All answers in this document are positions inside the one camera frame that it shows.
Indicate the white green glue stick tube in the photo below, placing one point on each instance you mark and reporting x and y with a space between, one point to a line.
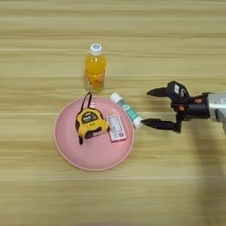
126 109

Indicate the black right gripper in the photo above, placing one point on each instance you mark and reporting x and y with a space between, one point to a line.
194 109

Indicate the orange juice bottle white cap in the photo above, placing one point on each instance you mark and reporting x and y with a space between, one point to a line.
95 67

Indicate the pink round plate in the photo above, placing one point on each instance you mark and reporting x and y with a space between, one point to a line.
97 153

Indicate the small pink white card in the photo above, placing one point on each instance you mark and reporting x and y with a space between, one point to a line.
116 129

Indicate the yellow black tape measure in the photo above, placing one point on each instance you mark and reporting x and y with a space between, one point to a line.
88 122

